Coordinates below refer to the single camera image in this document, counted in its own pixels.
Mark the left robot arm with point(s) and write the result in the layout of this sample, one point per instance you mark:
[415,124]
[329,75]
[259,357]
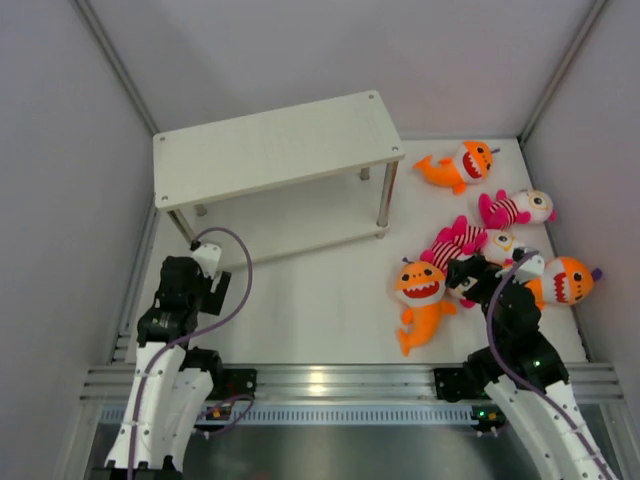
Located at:
[171,379]

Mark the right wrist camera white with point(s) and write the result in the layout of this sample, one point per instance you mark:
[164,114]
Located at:
[527,265]

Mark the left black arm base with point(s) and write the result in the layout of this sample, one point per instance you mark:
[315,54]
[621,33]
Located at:
[237,381]

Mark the pink white plush with glasses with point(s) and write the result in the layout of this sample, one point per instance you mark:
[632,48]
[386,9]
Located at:
[524,207]

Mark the orange shark plush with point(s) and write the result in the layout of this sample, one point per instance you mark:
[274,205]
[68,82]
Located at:
[420,288]
[565,281]
[470,165]

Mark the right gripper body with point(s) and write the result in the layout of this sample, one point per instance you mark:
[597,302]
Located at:
[482,269]

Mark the slotted cable duct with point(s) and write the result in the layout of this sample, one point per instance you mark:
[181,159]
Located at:
[364,415]

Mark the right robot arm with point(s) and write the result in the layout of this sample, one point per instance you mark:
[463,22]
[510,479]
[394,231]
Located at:
[521,372]

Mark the white two-tier shelf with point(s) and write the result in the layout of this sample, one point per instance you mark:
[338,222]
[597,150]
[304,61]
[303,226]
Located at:
[285,181]

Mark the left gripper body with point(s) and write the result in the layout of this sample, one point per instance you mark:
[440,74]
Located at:
[210,302]

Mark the aluminium front rail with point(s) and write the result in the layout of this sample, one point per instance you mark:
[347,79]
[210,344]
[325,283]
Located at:
[592,382]

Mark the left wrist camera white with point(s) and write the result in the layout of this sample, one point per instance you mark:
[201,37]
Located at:
[208,256]

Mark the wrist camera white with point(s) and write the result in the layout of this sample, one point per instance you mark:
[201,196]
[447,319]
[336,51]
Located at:
[527,265]
[208,256]

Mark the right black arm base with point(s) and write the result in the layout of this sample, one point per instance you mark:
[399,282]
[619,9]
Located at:
[452,385]

